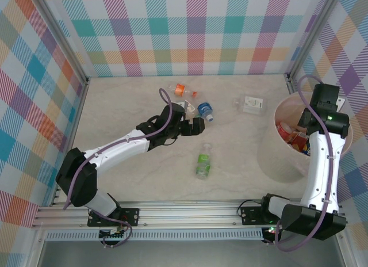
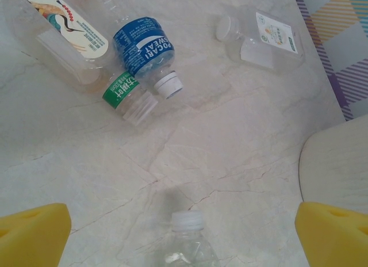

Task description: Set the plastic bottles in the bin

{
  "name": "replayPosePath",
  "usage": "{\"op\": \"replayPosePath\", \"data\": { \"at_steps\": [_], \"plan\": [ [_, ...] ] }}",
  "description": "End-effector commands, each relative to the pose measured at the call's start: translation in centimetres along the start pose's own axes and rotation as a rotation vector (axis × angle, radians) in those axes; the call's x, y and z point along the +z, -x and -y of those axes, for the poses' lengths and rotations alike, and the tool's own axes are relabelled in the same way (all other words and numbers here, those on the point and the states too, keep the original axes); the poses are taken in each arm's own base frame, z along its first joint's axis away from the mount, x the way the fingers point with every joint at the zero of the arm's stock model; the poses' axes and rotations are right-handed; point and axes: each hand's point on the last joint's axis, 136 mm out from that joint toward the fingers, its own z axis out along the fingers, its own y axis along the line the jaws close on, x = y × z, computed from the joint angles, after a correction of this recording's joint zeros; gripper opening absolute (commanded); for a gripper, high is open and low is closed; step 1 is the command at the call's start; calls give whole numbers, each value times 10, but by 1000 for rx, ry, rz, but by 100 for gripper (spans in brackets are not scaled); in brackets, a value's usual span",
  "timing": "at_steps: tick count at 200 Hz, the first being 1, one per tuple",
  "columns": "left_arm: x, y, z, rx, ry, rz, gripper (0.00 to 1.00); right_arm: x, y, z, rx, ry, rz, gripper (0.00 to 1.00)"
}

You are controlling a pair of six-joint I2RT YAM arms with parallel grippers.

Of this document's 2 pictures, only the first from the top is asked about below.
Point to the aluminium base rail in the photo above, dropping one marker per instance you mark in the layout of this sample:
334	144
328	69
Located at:
187	215

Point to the clear bottle orange label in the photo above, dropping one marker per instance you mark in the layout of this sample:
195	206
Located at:
180	89

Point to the blue label bottle white cap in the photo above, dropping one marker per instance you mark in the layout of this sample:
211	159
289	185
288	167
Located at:
204	108

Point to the black controller board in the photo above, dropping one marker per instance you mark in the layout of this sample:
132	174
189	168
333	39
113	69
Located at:
271	234
110	236

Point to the translucent pink plastic bin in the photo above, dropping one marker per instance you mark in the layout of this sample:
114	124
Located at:
283	166

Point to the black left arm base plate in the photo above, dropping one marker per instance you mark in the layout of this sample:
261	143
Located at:
130	215

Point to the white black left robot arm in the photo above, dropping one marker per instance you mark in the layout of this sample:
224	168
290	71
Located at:
120	146

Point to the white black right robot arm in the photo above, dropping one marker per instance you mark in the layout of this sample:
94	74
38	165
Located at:
322	175

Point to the aluminium frame post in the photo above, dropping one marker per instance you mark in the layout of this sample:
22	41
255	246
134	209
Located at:
312	34
62	38

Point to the clear bottle red label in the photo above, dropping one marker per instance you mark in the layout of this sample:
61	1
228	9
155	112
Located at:
283	129

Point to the clear plastic box white label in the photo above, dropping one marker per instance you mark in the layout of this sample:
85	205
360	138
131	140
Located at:
253	103

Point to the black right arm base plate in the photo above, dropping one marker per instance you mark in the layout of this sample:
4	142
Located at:
248	215

